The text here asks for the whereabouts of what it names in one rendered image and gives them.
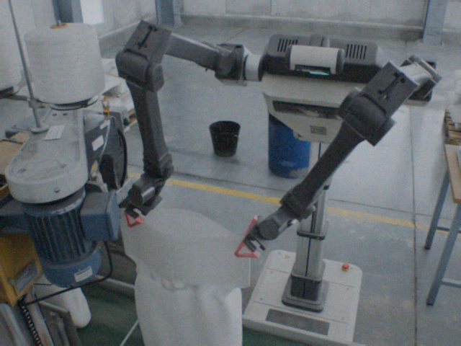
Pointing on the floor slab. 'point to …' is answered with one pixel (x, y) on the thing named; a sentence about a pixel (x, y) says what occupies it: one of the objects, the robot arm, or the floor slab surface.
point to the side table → (451, 175)
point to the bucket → (225, 137)
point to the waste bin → (286, 151)
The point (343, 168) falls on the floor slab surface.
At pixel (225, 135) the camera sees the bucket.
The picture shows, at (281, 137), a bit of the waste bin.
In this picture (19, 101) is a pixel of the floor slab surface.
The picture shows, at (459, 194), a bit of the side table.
